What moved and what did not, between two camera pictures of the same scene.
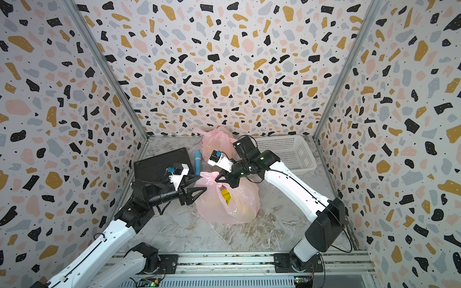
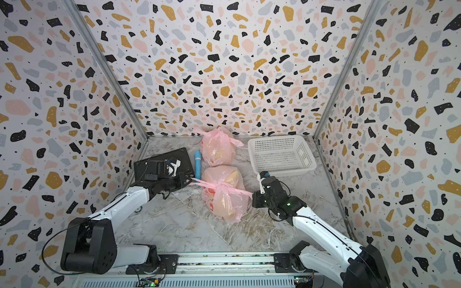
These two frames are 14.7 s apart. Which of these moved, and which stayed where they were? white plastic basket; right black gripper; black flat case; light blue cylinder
Moved: right black gripper
Stayed: black flat case; light blue cylinder; white plastic basket
